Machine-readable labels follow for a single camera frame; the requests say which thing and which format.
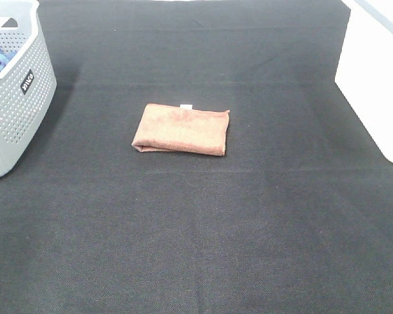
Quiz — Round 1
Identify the grey perforated laundry basket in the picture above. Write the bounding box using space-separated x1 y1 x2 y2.
0 1 57 177

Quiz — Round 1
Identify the white box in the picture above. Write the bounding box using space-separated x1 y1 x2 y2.
335 1 393 163

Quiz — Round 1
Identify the brown towel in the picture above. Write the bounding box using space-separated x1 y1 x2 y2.
132 103 229 156

